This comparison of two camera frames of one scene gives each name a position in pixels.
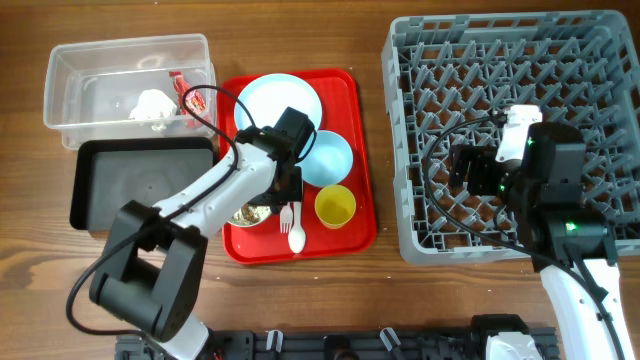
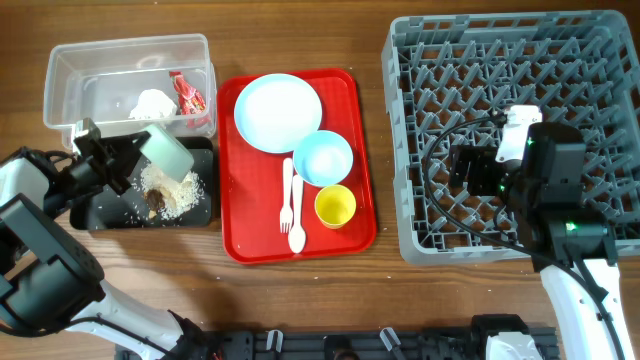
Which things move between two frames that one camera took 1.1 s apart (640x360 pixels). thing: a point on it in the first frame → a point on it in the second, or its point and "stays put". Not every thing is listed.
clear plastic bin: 158,86 stays put
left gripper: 294,195 → 122,153
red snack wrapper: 194,99 stays put
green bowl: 249,215 → 166,153
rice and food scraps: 250,214 → 165,196
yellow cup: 335,205 stays put
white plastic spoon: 296,236 stays put
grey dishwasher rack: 445,71 stays put
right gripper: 483,159 stays put
